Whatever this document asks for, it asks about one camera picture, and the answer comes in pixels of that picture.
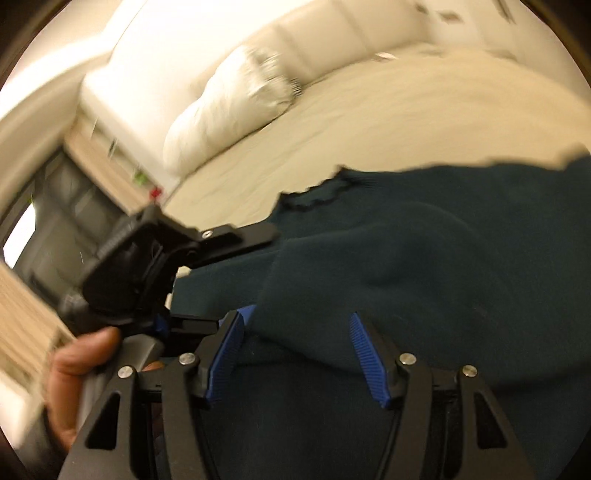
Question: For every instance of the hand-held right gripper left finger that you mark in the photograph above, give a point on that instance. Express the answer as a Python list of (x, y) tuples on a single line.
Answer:
[(225, 355)]

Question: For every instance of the bed with beige sheet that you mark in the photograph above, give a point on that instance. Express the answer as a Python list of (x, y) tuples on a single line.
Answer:
[(369, 124)]

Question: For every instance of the white padded headboard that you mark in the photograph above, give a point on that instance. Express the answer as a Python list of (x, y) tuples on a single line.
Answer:
[(194, 46)]

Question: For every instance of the dark teal towel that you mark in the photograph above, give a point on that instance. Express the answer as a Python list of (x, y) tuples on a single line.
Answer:
[(415, 258)]

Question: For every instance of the person's left hand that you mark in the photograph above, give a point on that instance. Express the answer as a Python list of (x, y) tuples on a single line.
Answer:
[(69, 369)]

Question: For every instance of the striped black and white pillow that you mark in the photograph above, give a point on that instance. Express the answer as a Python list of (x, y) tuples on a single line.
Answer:
[(281, 74)]

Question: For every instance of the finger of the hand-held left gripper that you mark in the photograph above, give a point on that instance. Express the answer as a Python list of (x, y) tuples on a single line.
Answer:
[(194, 323), (235, 240)]

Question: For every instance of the wooden nightstand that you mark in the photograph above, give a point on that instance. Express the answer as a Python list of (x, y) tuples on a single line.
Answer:
[(111, 161)]

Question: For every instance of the dark panelled door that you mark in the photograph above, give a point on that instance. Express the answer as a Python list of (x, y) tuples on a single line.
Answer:
[(60, 226)]

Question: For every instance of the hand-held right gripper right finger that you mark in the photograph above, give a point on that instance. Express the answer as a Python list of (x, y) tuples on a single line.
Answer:
[(369, 360)]

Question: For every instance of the small white remote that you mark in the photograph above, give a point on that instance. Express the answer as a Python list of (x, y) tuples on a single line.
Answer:
[(383, 57)]

